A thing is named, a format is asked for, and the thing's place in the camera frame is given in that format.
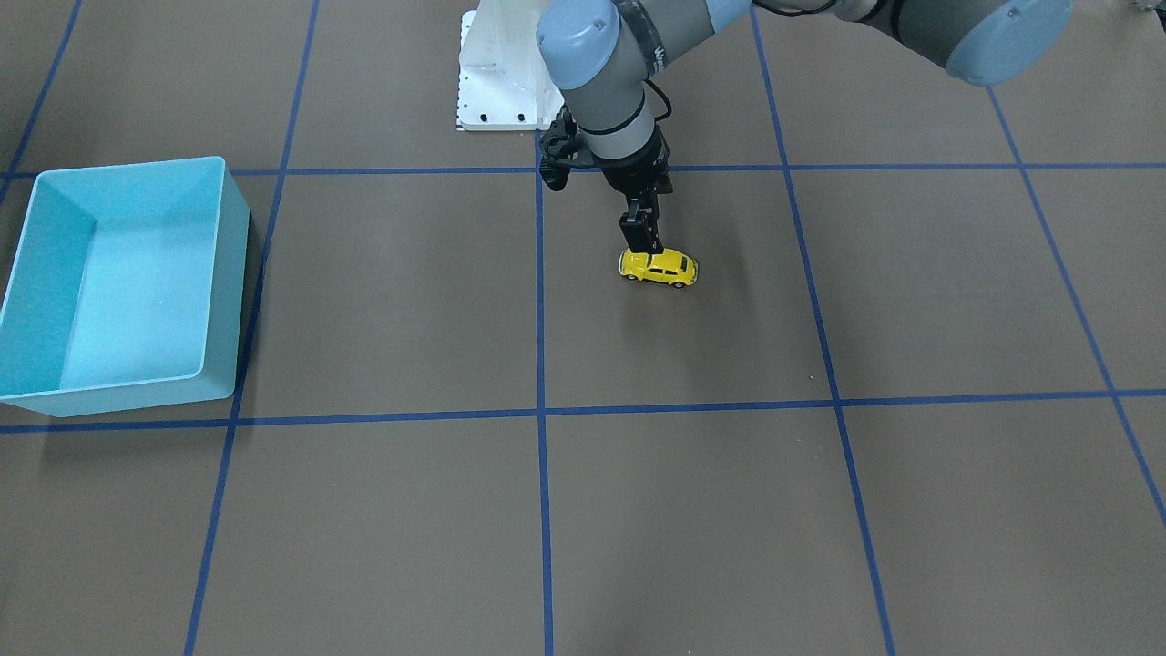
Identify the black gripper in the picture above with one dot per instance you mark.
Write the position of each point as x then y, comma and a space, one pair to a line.
640, 171

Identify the yellow beetle toy car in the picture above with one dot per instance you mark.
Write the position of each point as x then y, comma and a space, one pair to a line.
671, 267

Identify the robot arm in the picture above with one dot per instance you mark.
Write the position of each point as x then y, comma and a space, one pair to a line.
603, 57

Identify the brown paper table mat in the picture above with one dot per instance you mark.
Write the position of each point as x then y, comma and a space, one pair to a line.
914, 405

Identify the light blue plastic bin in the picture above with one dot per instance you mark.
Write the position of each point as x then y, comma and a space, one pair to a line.
126, 288

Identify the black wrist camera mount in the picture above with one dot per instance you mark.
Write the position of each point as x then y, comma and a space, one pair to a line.
559, 150

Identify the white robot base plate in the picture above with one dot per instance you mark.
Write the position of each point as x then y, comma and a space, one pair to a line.
497, 108

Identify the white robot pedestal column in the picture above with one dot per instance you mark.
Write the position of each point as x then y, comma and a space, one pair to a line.
499, 47

